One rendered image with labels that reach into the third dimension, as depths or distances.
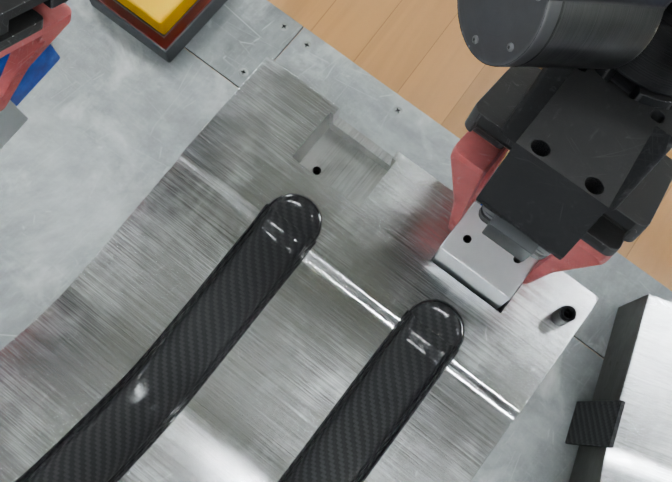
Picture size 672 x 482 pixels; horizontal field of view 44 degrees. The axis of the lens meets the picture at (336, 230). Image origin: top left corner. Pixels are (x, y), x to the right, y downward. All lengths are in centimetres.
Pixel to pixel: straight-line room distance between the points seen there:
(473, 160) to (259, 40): 27
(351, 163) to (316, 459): 19
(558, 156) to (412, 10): 36
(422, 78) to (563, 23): 34
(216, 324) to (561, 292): 21
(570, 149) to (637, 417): 26
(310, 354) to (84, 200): 22
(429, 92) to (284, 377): 26
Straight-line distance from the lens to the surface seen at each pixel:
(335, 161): 55
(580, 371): 61
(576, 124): 35
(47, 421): 50
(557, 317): 50
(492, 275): 48
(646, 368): 57
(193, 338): 51
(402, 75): 65
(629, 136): 37
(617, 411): 55
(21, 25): 44
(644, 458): 56
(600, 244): 43
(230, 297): 51
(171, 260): 51
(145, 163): 63
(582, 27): 33
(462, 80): 65
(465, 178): 44
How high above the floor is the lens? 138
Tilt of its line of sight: 75 degrees down
